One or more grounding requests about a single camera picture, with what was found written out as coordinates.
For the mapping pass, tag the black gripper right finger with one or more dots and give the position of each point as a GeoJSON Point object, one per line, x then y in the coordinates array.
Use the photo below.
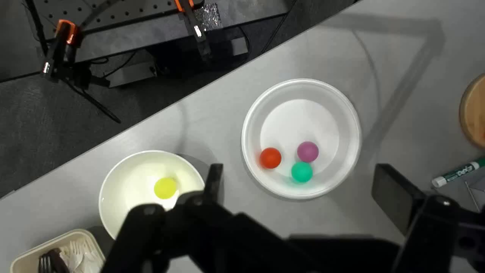
{"type": "Point", "coordinates": [433, 233]}

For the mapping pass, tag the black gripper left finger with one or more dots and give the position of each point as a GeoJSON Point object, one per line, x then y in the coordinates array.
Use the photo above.
{"type": "Point", "coordinates": [167, 237]}

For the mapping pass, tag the red ball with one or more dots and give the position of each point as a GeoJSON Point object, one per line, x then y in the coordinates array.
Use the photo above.
{"type": "Point", "coordinates": [270, 158]}

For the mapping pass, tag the yellow ball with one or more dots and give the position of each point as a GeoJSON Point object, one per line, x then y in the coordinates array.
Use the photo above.
{"type": "Point", "coordinates": [165, 187]}

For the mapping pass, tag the white floral bowl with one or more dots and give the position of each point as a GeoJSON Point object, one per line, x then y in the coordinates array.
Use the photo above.
{"type": "Point", "coordinates": [130, 187]}

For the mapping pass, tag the green ball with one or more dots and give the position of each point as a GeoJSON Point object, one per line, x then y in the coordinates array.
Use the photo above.
{"type": "Point", "coordinates": [301, 172]}

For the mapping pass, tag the purple ball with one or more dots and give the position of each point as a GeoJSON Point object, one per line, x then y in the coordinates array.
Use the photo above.
{"type": "Point", "coordinates": [307, 151]}

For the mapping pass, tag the green capped marker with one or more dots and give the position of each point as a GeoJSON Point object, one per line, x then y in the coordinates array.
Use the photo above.
{"type": "Point", "coordinates": [456, 173]}

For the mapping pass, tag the white tissue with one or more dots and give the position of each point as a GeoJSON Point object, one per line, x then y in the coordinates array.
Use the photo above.
{"type": "Point", "coordinates": [80, 252]}

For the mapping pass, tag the black plastic fork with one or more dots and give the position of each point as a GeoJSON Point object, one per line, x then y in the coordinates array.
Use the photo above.
{"type": "Point", "coordinates": [48, 263]}

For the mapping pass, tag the round wooden board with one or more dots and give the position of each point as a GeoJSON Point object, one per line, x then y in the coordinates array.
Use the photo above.
{"type": "Point", "coordinates": [476, 111]}

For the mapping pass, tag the white disposable plate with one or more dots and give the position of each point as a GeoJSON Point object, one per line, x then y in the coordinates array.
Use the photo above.
{"type": "Point", "coordinates": [303, 108]}

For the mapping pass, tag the orange black clamp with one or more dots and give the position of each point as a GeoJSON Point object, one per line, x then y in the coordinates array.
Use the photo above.
{"type": "Point", "coordinates": [63, 38]}
{"type": "Point", "coordinates": [194, 28]}

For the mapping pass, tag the black perforated board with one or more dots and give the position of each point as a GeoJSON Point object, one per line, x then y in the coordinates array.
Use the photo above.
{"type": "Point", "coordinates": [141, 20]}

